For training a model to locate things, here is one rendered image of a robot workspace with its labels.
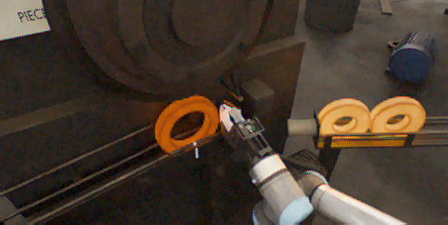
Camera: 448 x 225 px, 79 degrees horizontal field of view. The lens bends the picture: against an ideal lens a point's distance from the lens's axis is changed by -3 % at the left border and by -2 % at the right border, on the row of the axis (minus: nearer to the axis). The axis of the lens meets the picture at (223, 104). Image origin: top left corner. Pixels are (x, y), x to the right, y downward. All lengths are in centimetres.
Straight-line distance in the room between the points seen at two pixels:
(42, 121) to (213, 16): 46
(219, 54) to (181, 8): 14
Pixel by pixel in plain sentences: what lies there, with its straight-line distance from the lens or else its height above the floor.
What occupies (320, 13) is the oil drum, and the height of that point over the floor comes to 19.
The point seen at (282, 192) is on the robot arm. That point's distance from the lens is 70.
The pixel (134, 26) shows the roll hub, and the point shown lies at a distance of 46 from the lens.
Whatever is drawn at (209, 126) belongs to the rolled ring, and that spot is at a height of 74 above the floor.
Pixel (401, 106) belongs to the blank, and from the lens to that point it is 95.
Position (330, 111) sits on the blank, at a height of 76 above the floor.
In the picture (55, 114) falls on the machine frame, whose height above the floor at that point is 87.
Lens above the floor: 129
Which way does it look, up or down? 39 degrees down
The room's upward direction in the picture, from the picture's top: straight up
